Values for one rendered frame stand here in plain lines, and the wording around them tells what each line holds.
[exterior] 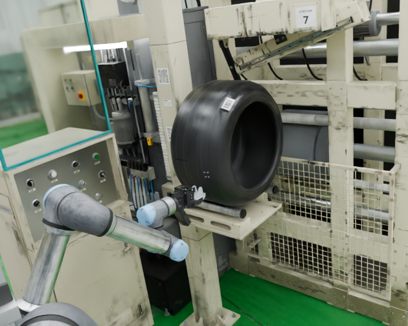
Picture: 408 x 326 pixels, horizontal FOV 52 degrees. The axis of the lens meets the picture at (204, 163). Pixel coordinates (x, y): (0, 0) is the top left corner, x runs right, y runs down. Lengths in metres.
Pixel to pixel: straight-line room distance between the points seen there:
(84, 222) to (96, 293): 0.99
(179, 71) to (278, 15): 0.51
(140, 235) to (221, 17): 1.14
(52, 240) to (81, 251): 0.69
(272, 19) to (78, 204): 1.15
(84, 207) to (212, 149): 0.62
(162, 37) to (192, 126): 0.47
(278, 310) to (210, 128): 1.43
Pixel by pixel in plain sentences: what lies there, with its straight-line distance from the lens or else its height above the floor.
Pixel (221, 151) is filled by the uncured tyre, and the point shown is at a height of 1.23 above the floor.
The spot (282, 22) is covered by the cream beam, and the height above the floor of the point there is 1.69.
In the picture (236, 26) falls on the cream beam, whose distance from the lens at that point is 2.04.
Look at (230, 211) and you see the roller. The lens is 1.92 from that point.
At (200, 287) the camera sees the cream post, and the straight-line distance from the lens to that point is 2.48.
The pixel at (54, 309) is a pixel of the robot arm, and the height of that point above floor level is 1.36.
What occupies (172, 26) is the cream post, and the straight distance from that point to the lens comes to 2.01.
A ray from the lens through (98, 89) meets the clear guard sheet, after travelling 2.08.
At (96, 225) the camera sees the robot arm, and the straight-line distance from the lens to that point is 1.33.
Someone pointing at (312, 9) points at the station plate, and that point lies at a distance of 1.85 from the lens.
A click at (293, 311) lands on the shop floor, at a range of 2.75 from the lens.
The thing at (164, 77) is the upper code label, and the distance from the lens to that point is 2.03.
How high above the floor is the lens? 1.78
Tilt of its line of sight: 20 degrees down
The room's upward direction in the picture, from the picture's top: 8 degrees counter-clockwise
